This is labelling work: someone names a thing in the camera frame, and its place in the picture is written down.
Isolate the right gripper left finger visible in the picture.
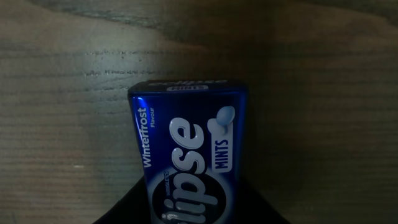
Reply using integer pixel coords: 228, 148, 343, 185
93, 175, 150, 224

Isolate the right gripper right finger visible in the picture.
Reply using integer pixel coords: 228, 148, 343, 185
238, 177, 292, 224

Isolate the blue candy pack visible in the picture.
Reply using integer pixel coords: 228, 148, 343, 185
127, 79, 249, 224

